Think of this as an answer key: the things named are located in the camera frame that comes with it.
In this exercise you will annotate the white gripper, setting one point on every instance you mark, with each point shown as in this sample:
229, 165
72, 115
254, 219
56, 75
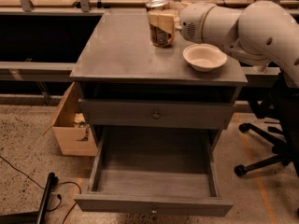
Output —
191, 21

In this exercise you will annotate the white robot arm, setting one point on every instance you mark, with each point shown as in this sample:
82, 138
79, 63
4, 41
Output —
258, 34

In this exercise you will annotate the grey wooden drawer cabinet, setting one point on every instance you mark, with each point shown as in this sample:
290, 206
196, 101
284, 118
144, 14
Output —
120, 63

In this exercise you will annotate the closed grey top drawer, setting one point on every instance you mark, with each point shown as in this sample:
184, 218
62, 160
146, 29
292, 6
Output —
156, 113

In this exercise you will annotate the open grey middle drawer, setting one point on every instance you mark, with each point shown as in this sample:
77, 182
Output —
158, 171

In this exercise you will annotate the white paper bowl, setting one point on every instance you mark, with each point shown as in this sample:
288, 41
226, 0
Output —
204, 57

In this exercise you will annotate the open cardboard box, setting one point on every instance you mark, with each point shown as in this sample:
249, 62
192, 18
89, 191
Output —
70, 128

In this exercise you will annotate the black office chair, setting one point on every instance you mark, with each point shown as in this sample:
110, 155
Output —
281, 103

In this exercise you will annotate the black metal floor stand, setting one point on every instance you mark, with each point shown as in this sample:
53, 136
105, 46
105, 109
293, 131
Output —
36, 217

